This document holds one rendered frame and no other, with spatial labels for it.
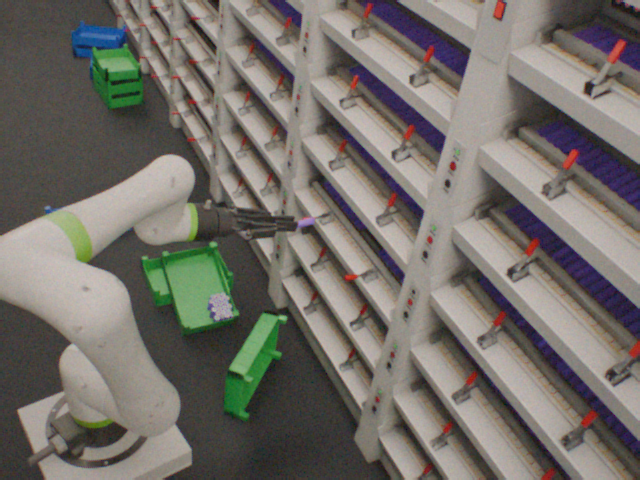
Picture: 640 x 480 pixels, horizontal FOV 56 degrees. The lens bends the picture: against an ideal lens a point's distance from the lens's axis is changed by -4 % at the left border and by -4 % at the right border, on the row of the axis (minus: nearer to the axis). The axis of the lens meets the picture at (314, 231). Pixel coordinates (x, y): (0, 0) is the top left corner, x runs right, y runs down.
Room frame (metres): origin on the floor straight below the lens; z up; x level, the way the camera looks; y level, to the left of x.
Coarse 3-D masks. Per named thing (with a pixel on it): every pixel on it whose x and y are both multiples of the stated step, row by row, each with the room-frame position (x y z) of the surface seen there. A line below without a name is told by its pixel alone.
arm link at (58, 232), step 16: (32, 224) 0.79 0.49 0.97; (48, 224) 0.80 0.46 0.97; (64, 224) 0.81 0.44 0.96; (80, 224) 0.83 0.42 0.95; (0, 240) 0.73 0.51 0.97; (16, 240) 0.73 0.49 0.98; (32, 240) 0.75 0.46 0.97; (48, 240) 0.76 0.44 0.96; (64, 240) 0.78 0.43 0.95; (80, 240) 0.81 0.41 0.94; (0, 256) 0.70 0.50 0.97; (16, 256) 0.70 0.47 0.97; (32, 256) 0.71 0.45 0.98; (80, 256) 0.79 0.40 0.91; (0, 272) 0.68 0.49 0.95; (16, 272) 0.68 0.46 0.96; (0, 288) 0.67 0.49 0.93; (16, 288) 0.66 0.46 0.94; (16, 304) 0.67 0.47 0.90
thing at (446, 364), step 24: (432, 336) 1.08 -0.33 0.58; (432, 360) 1.03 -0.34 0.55; (456, 360) 1.03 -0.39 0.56; (432, 384) 0.99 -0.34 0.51; (456, 384) 0.97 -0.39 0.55; (480, 384) 0.95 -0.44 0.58; (456, 408) 0.90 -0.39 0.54; (480, 408) 0.90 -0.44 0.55; (504, 408) 0.89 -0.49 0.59; (480, 432) 0.84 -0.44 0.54; (504, 432) 0.84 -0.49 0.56; (528, 432) 0.83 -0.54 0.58; (504, 456) 0.79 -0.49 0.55; (528, 456) 0.79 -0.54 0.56; (552, 456) 0.78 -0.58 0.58
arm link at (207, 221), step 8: (208, 200) 1.20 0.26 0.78; (200, 208) 1.18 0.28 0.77; (208, 208) 1.19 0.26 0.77; (200, 216) 1.16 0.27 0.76; (208, 216) 1.17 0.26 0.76; (216, 216) 1.18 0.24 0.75; (200, 224) 1.15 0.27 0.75; (208, 224) 1.16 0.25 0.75; (216, 224) 1.17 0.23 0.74; (200, 232) 1.14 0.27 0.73; (208, 232) 1.15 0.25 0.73; (192, 240) 1.14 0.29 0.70; (200, 240) 1.15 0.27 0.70; (208, 240) 1.16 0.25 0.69
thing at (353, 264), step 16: (304, 176) 1.68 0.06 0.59; (320, 176) 1.69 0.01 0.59; (304, 192) 1.66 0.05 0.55; (304, 208) 1.60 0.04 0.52; (320, 208) 1.58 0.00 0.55; (320, 224) 1.51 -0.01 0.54; (336, 224) 1.51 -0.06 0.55; (352, 224) 1.50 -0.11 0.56; (336, 240) 1.44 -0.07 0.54; (368, 240) 1.44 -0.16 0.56; (336, 256) 1.42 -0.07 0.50; (352, 256) 1.38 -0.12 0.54; (352, 272) 1.33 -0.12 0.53; (368, 288) 1.26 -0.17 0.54; (384, 288) 1.26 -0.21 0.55; (384, 304) 1.21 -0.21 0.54; (384, 320) 1.18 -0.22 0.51
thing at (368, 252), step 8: (312, 184) 1.66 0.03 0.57; (320, 192) 1.62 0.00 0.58; (328, 200) 1.58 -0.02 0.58; (336, 208) 1.55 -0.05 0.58; (336, 216) 1.52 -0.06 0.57; (344, 216) 1.51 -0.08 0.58; (344, 224) 1.48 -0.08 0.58; (352, 232) 1.45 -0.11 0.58; (360, 240) 1.41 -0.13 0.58; (360, 248) 1.40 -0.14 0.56; (368, 248) 1.38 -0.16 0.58; (368, 256) 1.36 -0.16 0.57; (376, 256) 1.35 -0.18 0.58; (376, 264) 1.32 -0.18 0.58; (384, 272) 1.29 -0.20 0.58; (392, 280) 1.26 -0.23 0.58; (392, 288) 1.25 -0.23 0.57; (400, 288) 1.24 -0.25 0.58
